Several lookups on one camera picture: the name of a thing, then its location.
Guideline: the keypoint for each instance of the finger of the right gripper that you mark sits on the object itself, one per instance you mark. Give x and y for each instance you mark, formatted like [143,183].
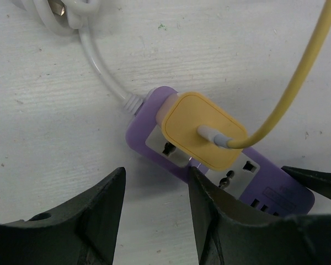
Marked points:
[319,182]

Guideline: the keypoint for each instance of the yellow charger plug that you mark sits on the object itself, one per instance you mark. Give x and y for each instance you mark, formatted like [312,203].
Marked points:
[200,128]

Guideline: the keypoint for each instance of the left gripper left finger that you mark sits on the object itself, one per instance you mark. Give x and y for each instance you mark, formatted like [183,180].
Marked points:
[82,230]

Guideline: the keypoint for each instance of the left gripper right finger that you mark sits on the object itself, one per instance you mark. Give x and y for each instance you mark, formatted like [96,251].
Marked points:
[228,231]

